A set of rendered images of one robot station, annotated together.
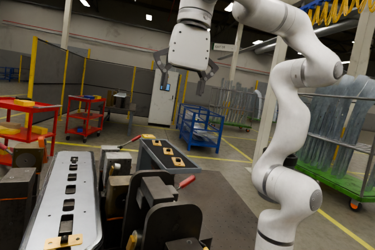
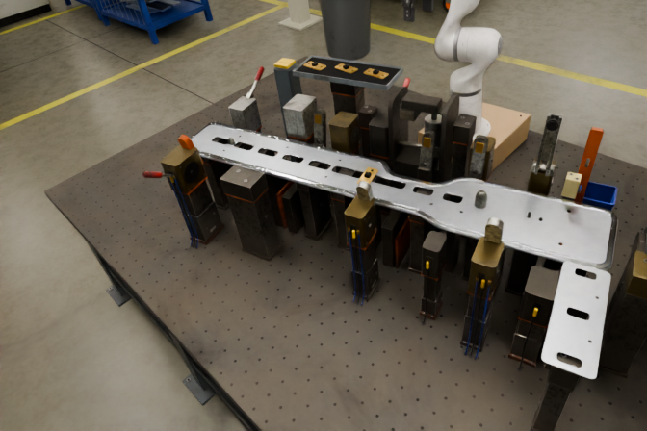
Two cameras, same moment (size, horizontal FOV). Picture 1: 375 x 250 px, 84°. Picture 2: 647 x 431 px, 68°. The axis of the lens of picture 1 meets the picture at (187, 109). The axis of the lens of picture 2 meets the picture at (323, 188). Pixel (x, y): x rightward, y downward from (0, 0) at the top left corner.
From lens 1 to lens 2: 1.14 m
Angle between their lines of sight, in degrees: 43
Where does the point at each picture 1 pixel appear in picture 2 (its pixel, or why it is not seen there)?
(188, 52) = not seen: outside the picture
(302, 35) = not seen: outside the picture
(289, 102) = not seen: outside the picture
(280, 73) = not seen: outside the picture
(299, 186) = (488, 40)
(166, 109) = not seen: outside the picture
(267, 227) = (464, 87)
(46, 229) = (343, 181)
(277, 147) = (460, 12)
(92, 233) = (372, 164)
